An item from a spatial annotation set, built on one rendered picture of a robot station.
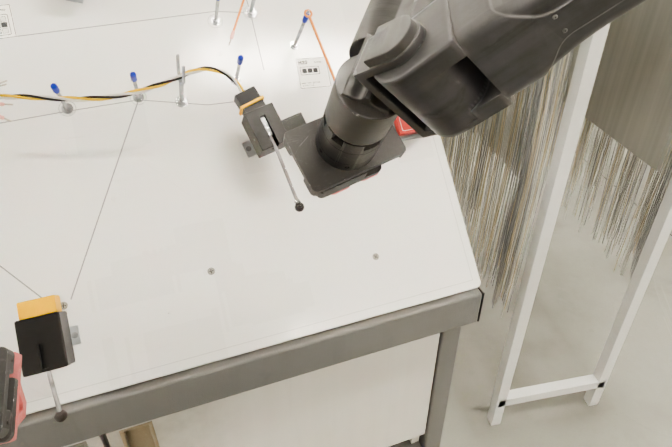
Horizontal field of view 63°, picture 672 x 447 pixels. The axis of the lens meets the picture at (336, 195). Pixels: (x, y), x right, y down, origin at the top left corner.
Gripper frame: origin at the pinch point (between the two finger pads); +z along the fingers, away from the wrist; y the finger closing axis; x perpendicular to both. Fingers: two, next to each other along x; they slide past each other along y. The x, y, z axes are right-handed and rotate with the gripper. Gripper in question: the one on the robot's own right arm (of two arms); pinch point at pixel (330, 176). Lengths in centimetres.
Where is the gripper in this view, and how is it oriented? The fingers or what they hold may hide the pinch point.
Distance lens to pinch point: 60.4
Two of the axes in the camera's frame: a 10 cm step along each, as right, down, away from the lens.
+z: -1.7, 3.2, 9.3
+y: -8.7, 4.0, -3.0
